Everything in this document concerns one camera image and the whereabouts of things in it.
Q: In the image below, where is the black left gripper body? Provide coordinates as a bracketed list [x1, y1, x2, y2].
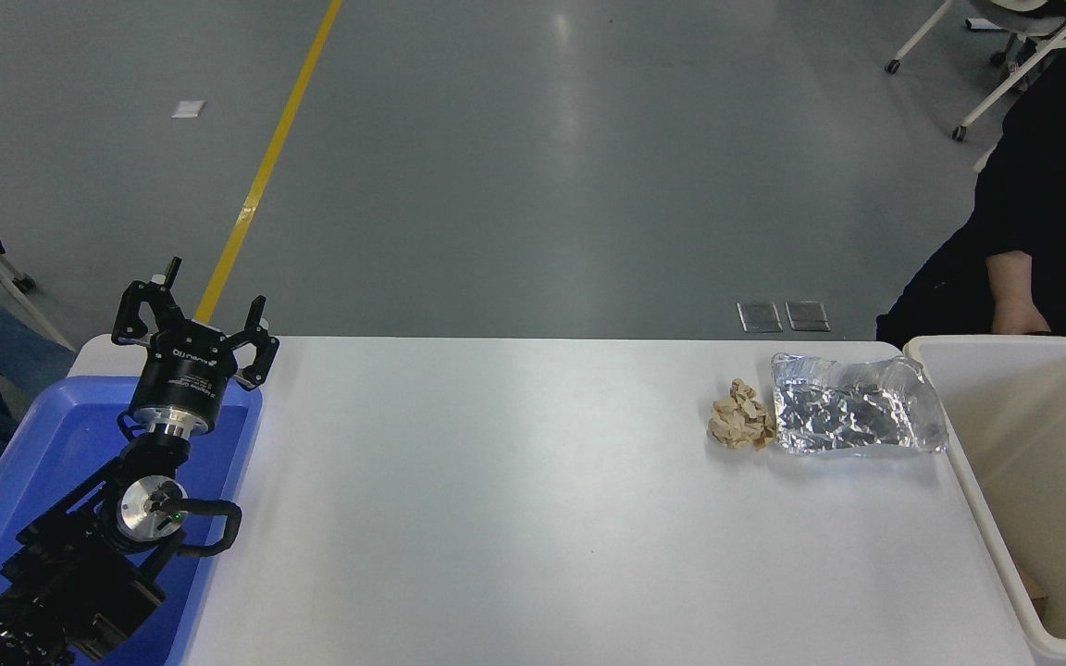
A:
[130, 322, 240, 428]

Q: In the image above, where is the person's right hand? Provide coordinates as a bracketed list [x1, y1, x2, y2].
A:
[994, 303, 1066, 346]

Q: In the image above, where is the blue plastic tray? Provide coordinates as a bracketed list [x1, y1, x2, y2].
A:
[0, 375, 264, 666]

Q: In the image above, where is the crumpled tan paper ball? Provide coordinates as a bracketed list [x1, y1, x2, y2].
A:
[707, 376, 779, 452]

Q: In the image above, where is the metal floor plate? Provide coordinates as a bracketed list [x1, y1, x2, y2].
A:
[738, 301, 784, 333]
[785, 300, 831, 332]

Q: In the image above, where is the crumpled silver foil tray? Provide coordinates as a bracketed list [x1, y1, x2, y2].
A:
[770, 351, 950, 459]

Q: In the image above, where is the large pale plastic bin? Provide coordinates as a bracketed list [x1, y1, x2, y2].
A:
[903, 333, 1066, 665]

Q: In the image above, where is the white wheeled chair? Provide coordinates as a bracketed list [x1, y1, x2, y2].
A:
[885, 0, 1066, 144]

